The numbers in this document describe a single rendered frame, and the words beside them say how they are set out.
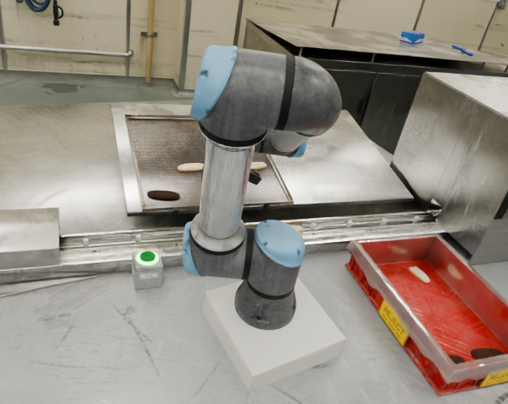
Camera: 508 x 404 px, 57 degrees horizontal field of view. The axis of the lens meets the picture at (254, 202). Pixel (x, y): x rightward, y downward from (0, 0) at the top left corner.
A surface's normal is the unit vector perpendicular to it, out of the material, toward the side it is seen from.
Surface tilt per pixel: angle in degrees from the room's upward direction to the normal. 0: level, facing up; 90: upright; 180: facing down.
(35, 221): 0
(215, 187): 103
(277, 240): 8
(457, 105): 90
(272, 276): 94
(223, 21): 90
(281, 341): 4
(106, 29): 90
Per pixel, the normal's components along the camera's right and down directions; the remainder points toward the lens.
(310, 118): 0.32, 0.75
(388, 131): 0.32, 0.56
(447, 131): -0.93, 0.04
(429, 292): 0.17, -0.83
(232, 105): -0.01, 0.65
